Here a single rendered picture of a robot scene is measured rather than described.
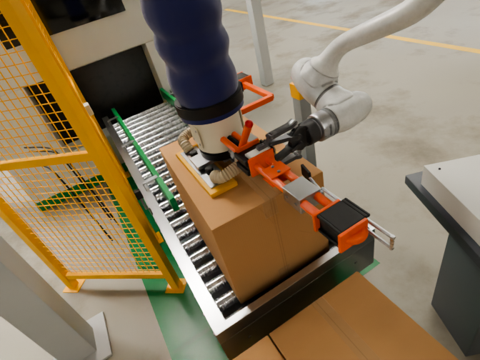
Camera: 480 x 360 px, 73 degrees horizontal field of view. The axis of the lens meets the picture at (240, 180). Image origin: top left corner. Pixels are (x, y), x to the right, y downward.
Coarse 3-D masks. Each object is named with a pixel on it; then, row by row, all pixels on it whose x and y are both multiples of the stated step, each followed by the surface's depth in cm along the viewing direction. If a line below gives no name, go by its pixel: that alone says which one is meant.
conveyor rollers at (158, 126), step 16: (144, 112) 282; (160, 112) 273; (176, 112) 268; (128, 128) 264; (144, 128) 260; (160, 128) 249; (176, 128) 245; (144, 144) 238; (160, 144) 228; (160, 160) 211; (144, 176) 201; (176, 192) 184; (160, 208) 175; (176, 224) 160; (192, 224) 156; (192, 240) 148; (192, 256) 140; (208, 256) 143; (320, 256) 126; (208, 272) 134; (208, 288) 126; (272, 288) 120; (224, 304) 120
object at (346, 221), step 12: (336, 204) 69; (312, 216) 68; (324, 216) 67; (336, 216) 66; (348, 216) 66; (360, 216) 65; (324, 228) 69; (336, 228) 64; (348, 228) 63; (360, 228) 64; (336, 240) 66
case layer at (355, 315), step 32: (352, 288) 113; (288, 320) 109; (320, 320) 107; (352, 320) 105; (384, 320) 102; (256, 352) 103; (288, 352) 101; (320, 352) 99; (352, 352) 97; (384, 352) 95; (416, 352) 93; (448, 352) 92
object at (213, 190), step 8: (184, 152) 126; (192, 152) 120; (200, 152) 123; (184, 160) 122; (192, 168) 117; (208, 168) 109; (216, 168) 113; (200, 176) 112; (208, 176) 110; (200, 184) 110; (208, 184) 106; (216, 184) 105; (224, 184) 105; (232, 184) 105; (208, 192) 104; (216, 192) 103
